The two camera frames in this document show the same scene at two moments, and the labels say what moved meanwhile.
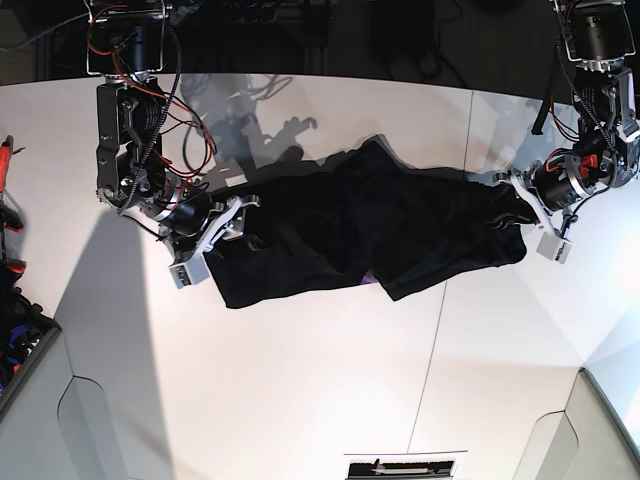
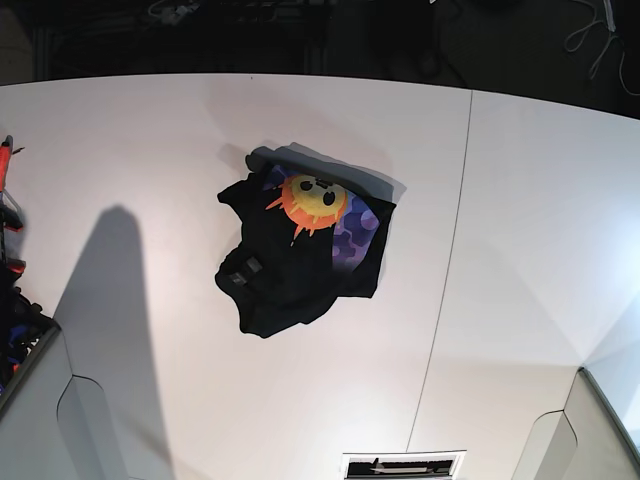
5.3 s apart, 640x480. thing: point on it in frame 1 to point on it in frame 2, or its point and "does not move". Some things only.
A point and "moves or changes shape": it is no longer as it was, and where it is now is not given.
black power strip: x=250 y=12 does not move
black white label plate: x=436 y=465 does not move
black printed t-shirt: x=369 y=217 moves or changes shape
